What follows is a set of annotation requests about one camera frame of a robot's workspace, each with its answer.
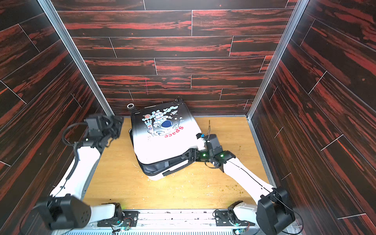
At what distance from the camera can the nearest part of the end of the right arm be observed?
59 centimetres

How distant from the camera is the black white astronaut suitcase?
0.80m

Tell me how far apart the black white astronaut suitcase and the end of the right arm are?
0.04 metres
